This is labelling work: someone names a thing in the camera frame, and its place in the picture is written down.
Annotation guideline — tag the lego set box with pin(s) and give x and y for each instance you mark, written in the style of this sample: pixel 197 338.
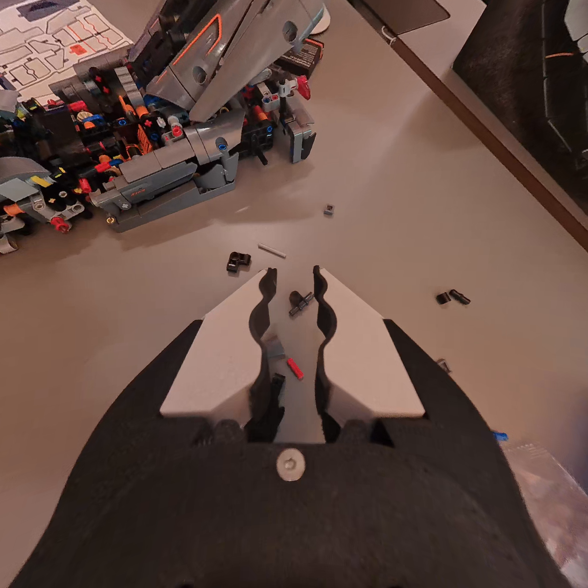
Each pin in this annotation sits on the lego set box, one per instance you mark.
pixel 528 92

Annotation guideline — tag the dark table hatch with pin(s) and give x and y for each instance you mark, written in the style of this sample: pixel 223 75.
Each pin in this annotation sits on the dark table hatch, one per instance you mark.
pixel 404 13

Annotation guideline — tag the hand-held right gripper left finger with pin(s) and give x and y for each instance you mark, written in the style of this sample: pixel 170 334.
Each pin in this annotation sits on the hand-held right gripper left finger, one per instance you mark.
pixel 206 367

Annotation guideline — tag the black battery pack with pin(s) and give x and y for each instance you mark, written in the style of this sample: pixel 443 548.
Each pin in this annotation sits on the black battery pack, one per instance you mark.
pixel 301 55

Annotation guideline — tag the pile of clear plastic bags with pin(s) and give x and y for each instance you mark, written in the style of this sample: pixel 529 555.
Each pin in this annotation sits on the pile of clear plastic bags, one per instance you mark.
pixel 551 505

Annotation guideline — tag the scattered loose lego pieces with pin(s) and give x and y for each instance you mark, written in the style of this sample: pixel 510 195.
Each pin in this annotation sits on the scattered loose lego pieces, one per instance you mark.
pixel 238 262

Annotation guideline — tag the grey lego car model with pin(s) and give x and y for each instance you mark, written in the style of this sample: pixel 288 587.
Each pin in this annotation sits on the grey lego car model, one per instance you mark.
pixel 183 151

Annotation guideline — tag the white sticker sheet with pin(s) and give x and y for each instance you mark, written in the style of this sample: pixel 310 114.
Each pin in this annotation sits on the white sticker sheet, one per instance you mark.
pixel 46 36

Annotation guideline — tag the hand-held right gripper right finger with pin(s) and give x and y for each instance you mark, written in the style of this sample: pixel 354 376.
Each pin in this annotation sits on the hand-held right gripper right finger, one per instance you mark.
pixel 372 367

